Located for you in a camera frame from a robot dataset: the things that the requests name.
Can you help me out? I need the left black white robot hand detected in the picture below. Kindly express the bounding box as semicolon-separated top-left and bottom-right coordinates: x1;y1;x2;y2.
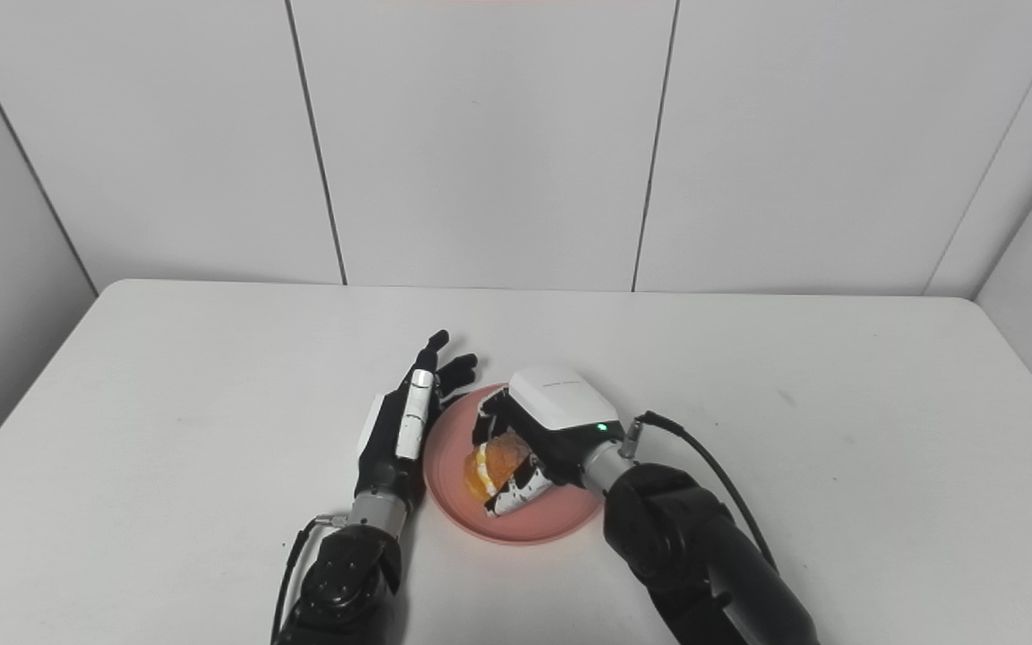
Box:
354;331;479;512

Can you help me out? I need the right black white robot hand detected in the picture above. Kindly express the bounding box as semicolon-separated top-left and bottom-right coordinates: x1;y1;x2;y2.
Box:
471;364;624;518

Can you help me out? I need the cream puff pastry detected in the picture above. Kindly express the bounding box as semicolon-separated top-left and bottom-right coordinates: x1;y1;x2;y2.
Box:
464;433;535;503

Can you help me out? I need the pink round plate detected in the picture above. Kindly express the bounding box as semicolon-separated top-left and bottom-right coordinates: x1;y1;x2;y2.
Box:
423;383;605;546

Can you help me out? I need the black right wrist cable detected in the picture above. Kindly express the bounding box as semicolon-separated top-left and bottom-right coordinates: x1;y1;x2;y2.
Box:
620;410;780;574

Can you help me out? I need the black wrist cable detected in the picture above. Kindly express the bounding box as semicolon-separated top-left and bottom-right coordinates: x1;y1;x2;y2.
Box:
269;513;351;645
620;410;780;574

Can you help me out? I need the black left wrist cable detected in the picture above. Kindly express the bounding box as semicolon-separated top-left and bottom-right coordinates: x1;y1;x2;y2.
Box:
269;513;351;645

